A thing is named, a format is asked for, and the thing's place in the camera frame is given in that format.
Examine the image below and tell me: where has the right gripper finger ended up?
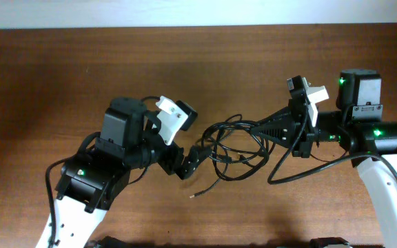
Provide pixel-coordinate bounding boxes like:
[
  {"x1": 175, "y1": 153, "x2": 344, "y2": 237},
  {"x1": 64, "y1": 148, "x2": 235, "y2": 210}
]
[
  {"x1": 256, "y1": 107, "x2": 292, "y2": 128},
  {"x1": 250, "y1": 124, "x2": 295, "y2": 148}
]

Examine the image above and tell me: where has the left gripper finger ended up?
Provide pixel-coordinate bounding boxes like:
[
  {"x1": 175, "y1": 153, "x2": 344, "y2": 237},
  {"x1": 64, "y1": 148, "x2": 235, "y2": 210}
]
[
  {"x1": 188, "y1": 145, "x2": 212, "y2": 162},
  {"x1": 176, "y1": 155, "x2": 200, "y2": 180}
]

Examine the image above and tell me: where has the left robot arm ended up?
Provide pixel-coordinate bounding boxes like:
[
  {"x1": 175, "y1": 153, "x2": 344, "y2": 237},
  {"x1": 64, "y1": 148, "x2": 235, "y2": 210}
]
[{"x1": 37, "y1": 96, "x2": 212, "y2": 247}]

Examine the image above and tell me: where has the left camera cable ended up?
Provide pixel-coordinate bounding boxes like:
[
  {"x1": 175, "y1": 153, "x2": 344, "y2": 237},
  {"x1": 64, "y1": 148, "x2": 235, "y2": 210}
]
[{"x1": 44, "y1": 157, "x2": 79, "y2": 248}]

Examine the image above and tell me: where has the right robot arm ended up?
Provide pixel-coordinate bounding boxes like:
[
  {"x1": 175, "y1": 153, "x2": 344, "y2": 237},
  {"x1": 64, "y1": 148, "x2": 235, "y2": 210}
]
[{"x1": 251, "y1": 69, "x2": 397, "y2": 247}]

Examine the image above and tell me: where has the black USB cable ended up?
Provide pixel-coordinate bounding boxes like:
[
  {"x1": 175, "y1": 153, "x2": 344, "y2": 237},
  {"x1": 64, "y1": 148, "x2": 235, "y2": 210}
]
[
  {"x1": 199, "y1": 114, "x2": 277, "y2": 182},
  {"x1": 189, "y1": 123, "x2": 272, "y2": 199}
]

